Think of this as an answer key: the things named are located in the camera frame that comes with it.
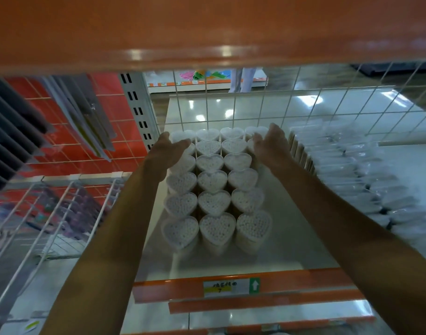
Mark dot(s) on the person's left hand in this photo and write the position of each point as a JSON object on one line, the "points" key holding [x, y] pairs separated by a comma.
{"points": [[164, 155]]}

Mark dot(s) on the person's right hand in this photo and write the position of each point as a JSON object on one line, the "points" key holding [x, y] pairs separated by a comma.
{"points": [[274, 148]]}

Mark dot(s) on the white shelf orange rail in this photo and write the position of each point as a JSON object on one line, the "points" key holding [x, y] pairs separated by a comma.
{"points": [[296, 240]]}

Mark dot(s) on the white shelf board orange rim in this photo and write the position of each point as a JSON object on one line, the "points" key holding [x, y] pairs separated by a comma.
{"points": [[213, 27], [269, 300], [45, 286], [251, 317]]}

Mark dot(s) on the person's left forearm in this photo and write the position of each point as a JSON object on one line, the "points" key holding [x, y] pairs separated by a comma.
{"points": [[101, 258]]}

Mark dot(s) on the person's right forearm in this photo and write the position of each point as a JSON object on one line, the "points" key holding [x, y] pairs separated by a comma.
{"points": [[356, 240]]}

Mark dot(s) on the distant white orange shelf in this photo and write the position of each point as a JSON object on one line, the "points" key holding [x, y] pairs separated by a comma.
{"points": [[164, 83]]}

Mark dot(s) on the pink plastic basin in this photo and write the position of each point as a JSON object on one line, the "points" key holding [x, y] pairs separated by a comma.
{"points": [[186, 76]]}

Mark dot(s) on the green plastic item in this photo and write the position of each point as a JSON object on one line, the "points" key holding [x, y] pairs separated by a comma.
{"points": [[199, 74]]}

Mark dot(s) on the hanging dark packaged items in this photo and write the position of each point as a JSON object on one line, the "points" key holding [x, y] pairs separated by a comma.
{"points": [[80, 111], [17, 111]]}

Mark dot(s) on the pile of toothbrush packs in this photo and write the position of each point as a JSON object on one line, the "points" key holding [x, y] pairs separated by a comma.
{"points": [[59, 209]]}

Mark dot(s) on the price label green arrow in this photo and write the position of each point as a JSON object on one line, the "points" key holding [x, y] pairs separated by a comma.
{"points": [[230, 286]]}

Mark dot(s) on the small green white tag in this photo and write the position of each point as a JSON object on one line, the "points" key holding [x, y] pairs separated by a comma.
{"points": [[33, 325]]}

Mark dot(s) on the white slotted shelf post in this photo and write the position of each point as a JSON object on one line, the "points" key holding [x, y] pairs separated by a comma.
{"points": [[138, 108]]}

